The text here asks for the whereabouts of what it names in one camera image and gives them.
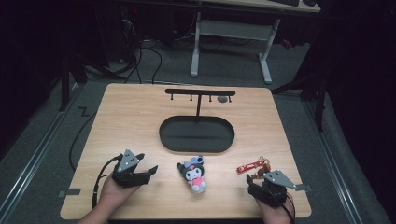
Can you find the person's right hand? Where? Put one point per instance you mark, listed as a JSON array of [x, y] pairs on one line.
[[275, 214]]

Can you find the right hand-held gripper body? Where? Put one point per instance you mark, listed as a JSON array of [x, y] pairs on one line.
[[274, 189]]

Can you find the black key rack with tray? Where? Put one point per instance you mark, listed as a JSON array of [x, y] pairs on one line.
[[196, 132]]

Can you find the person's left hand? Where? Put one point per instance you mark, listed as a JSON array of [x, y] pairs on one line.
[[115, 193]]

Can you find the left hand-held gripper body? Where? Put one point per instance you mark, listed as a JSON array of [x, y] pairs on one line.
[[128, 174]]

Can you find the grey round table grommet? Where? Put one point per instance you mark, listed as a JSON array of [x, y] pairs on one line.
[[222, 99]]

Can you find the black metal stand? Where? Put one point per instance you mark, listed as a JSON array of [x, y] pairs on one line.
[[311, 93], [70, 74]]

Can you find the white frame desk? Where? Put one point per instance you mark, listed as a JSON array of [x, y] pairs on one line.
[[232, 29]]

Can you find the black tape strip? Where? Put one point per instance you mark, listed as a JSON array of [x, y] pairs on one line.
[[69, 192]]

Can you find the metal floor rail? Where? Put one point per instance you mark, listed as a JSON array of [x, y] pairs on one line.
[[334, 165], [37, 152]]

